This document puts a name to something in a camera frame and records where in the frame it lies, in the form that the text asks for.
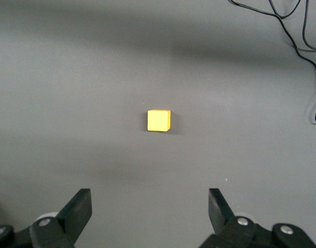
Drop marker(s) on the yellow cube block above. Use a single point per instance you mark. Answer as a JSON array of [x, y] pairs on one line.
[[157, 121]]

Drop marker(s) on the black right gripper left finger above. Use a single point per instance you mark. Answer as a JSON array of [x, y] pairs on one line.
[[77, 206]]

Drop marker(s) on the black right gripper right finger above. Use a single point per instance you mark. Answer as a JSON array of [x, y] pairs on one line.
[[217, 206]]

